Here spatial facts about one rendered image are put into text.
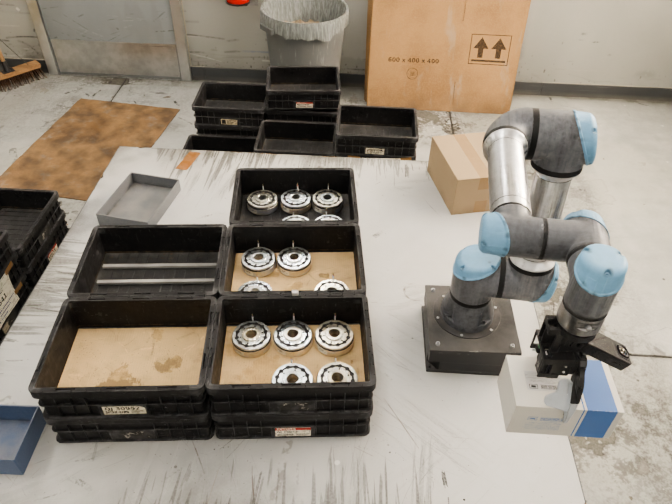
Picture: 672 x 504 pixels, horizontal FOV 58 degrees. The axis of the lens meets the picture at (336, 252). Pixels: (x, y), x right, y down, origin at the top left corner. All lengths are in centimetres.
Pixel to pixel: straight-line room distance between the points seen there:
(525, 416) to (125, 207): 165
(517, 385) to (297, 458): 63
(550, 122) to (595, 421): 62
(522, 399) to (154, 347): 95
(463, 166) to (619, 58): 278
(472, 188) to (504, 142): 94
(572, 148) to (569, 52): 339
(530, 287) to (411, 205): 81
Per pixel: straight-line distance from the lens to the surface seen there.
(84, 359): 171
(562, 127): 141
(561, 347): 116
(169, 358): 165
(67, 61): 511
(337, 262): 185
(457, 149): 237
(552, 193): 149
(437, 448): 164
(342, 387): 143
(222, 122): 344
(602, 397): 127
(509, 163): 125
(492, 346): 173
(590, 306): 105
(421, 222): 224
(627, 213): 382
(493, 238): 108
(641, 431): 276
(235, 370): 159
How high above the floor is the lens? 209
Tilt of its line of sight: 42 degrees down
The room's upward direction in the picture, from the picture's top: 2 degrees clockwise
